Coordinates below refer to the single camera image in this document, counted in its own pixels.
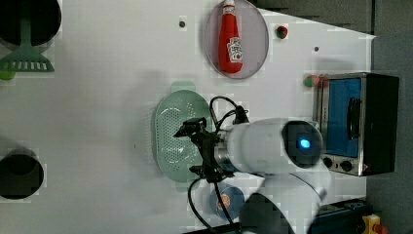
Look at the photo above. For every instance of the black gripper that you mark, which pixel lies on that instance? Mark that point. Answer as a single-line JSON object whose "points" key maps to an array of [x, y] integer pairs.
{"points": [[205, 141]]}

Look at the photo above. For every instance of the green plastic strainer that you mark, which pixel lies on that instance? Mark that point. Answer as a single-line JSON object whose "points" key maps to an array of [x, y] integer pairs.
{"points": [[176, 155]]}

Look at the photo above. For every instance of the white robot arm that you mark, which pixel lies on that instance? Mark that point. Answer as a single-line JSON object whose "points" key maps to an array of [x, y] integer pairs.
{"points": [[285, 153]]}

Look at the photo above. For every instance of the orange slice toy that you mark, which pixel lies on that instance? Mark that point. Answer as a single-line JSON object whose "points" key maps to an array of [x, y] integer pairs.
{"points": [[226, 202]]}

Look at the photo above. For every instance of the blue bowl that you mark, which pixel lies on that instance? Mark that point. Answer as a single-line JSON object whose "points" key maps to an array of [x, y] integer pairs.
{"points": [[237, 200]]}

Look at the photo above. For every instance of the red ketchup bottle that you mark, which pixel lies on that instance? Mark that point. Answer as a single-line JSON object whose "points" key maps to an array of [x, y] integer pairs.
{"points": [[230, 50]]}

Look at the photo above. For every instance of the grey round plate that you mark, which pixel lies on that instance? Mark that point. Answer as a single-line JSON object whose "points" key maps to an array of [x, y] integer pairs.
{"points": [[253, 32]]}

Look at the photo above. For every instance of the pink strawberry toy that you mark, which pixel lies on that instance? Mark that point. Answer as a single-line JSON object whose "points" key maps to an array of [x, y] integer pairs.
{"points": [[311, 81]]}

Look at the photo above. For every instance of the dark red strawberry toy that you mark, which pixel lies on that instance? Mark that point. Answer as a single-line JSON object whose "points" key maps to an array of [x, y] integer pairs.
{"points": [[282, 32]]}

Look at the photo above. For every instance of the silver toaster oven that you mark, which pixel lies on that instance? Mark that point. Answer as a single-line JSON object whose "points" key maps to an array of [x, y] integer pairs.
{"points": [[357, 116]]}

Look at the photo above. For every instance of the small black pot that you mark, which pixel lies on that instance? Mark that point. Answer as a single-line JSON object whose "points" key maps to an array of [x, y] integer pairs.
{"points": [[21, 174]]}

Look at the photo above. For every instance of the green plastic spatula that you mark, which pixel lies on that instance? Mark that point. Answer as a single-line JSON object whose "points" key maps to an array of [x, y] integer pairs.
{"points": [[26, 58]]}

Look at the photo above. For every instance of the yellow emergency stop box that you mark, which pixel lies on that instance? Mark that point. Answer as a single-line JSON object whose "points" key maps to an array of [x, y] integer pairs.
{"points": [[373, 225]]}

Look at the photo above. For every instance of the large black pot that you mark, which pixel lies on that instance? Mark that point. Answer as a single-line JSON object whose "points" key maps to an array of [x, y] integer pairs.
{"points": [[45, 19]]}

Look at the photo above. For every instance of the lime green ball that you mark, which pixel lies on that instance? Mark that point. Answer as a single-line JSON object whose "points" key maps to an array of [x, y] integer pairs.
{"points": [[7, 75]]}

